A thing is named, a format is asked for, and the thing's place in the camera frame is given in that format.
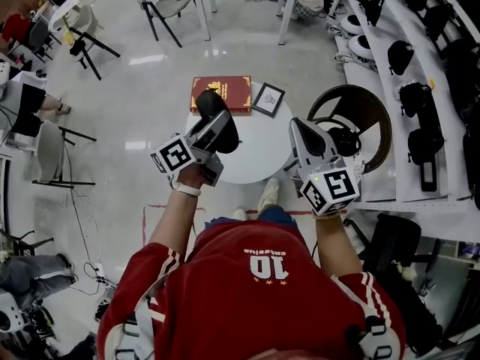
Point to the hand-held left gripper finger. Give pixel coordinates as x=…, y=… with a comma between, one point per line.
x=210, y=133

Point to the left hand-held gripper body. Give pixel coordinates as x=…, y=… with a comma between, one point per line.
x=174, y=156

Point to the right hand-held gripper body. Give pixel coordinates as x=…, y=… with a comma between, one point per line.
x=330, y=189

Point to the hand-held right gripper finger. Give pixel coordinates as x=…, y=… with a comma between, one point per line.
x=300, y=144
x=318, y=141

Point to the person's right forearm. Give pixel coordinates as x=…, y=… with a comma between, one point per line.
x=337, y=246

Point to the person's left forearm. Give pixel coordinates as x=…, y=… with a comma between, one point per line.
x=176, y=216

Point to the black headset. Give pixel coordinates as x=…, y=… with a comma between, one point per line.
x=345, y=141

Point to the white speckled seat cushion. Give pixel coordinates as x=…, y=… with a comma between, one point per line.
x=358, y=167

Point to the white wristband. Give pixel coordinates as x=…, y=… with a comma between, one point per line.
x=189, y=190

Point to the round white side table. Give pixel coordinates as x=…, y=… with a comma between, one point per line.
x=258, y=148

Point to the red gold hardcover book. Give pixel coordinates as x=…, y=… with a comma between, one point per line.
x=236, y=92

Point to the person's right white shoe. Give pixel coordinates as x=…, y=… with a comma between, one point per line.
x=269, y=193

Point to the person's white shoe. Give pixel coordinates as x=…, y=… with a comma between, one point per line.
x=240, y=214
x=269, y=193

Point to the person's blue shorts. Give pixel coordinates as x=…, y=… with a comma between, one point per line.
x=277, y=216

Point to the dark wicker chair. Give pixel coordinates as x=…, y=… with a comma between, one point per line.
x=367, y=103

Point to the white shelving unit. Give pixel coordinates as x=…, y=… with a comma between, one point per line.
x=369, y=77

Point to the black padded swivel chair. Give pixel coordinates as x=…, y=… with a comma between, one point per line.
x=397, y=238

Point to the person's left white shoe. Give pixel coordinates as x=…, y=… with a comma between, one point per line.
x=240, y=214

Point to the white round device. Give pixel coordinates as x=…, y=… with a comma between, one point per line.
x=362, y=45
x=354, y=24
x=103, y=306

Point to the row of black bags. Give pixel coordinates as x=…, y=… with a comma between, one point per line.
x=420, y=103

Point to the small white plush toy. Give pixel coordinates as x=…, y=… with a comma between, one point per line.
x=405, y=272

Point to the grey chair black legs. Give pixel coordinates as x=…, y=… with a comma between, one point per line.
x=50, y=152
x=88, y=19
x=168, y=6

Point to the white power strip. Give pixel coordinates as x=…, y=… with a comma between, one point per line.
x=99, y=271

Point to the person's red shirt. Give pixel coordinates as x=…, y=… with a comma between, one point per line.
x=243, y=298

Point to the black picture frame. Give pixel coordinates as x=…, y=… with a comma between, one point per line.
x=268, y=99

